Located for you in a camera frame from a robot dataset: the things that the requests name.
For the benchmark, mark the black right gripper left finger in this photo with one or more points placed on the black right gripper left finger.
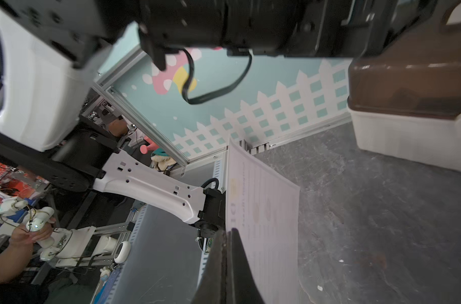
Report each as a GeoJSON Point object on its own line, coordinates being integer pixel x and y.
{"type": "Point", "coordinates": [212, 288]}

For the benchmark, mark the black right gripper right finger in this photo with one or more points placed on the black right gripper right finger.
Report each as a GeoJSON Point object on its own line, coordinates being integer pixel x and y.
{"type": "Point", "coordinates": [240, 284]}

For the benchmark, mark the restaurant special menu sheet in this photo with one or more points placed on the restaurant special menu sheet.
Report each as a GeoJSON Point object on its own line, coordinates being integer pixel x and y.
{"type": "Point", "coordinates": [263, 206]}

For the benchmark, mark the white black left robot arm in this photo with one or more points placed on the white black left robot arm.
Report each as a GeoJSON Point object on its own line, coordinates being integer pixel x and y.
{"type": "Point", "coordinates": [52, 50]}

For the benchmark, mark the person forearm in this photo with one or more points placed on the person forearm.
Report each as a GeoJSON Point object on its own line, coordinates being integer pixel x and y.
{"type": "Point", "coordinates": [18, 254]}

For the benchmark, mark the white box with brown lid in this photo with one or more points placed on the white box with brown lid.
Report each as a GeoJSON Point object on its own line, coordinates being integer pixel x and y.
{"type": "Point", "coordinates": [406, 103]}

